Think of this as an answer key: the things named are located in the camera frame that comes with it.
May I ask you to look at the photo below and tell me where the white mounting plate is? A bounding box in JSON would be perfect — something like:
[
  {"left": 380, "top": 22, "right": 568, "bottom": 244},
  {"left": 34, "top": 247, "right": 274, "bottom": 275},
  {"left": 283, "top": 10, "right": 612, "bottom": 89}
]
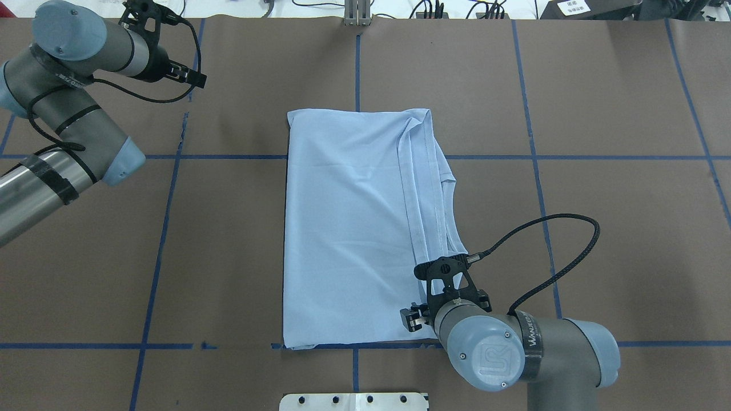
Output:
[{"left": 279, "top": 392, "right": 430, "bottom": 410}]

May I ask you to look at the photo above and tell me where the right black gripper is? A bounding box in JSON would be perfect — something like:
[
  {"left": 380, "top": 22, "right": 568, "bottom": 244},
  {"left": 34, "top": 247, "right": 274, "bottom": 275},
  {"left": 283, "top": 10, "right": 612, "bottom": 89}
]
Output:
[{"left": 400, "top": 256, "right": 492, "bottom": 333}]

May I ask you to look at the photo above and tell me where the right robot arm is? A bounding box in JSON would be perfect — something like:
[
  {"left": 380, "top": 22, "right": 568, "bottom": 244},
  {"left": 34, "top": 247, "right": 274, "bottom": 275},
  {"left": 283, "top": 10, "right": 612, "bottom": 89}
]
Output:
[{"left": 400, "top": 254, "right": 621, "bottom": 410}]

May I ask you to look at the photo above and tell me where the aluminium frame post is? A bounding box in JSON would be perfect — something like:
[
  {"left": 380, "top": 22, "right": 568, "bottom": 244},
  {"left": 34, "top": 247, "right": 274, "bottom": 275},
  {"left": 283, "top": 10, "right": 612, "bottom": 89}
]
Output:
[{"left": 344, "top": 0, "right": 372, "bottom": 27}]

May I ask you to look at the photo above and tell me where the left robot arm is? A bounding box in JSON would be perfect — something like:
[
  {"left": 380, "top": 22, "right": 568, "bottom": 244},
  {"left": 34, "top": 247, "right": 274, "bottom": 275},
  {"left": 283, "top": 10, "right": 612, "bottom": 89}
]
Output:
[{"left": 1, "top": 1, "right": 207, "bottom": 245}]

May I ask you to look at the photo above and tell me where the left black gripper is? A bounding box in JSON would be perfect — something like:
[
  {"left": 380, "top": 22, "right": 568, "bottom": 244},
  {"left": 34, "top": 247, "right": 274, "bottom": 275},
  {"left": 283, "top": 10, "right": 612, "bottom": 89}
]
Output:
[{"left": 118, "top": 1, "right": 208, "bottom": 89}]

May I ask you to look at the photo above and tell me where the brown paper table cover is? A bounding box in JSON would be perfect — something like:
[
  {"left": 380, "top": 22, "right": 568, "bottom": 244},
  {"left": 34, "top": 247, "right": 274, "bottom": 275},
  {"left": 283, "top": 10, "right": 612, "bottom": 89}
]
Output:
[{"left": 0, "top": 16, "right": 731, "bottom": 411}]

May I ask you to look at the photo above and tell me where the light blue t-shirt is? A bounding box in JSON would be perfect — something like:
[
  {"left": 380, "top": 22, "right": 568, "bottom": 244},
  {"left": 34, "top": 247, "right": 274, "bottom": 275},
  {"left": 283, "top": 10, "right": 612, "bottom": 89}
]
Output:
[{"left": 283, "top": 108, "right": 467, "bottom": 349}]

